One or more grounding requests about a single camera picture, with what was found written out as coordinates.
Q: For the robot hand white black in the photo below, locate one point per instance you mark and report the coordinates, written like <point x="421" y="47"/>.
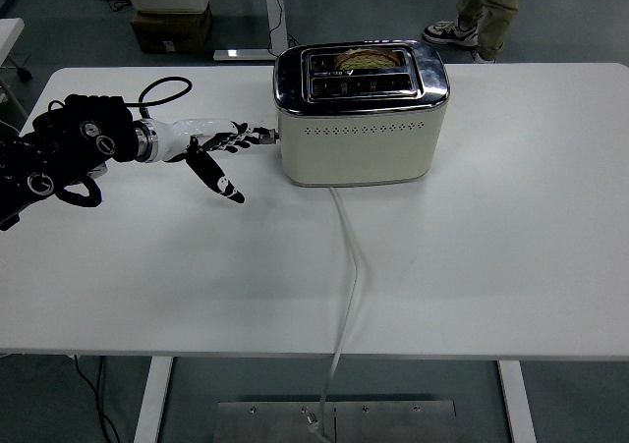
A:
<point x="182" y="133"/>

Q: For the cream chrome toaster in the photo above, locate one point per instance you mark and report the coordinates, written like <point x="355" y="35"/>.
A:
<point x="354" y="153"/>

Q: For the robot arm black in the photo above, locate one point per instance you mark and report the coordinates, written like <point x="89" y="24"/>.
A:
<point x="74" y="138"/>

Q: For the brown cardboard box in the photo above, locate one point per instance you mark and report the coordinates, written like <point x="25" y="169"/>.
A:
<point x="169" y="30"/>

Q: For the white desk leg with foot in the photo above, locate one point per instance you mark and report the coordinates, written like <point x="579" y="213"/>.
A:
<point x="274" y="16"/>

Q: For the brown bread slice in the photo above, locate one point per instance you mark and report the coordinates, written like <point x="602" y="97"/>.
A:
<point x="366" y="60"/>

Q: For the small white side table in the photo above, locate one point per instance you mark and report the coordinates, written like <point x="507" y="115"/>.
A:
<point x="9" y="35"/>

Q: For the white table leg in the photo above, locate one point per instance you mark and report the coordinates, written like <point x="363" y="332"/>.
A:
<point x="152" y="404"/>
<point x="516" y="404"/>

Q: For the person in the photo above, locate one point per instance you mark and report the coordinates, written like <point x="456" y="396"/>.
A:
<point x="496" y="16"/>

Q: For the grey metal plate with screws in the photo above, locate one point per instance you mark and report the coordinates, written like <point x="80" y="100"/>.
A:
<point x="393" y="423"/>

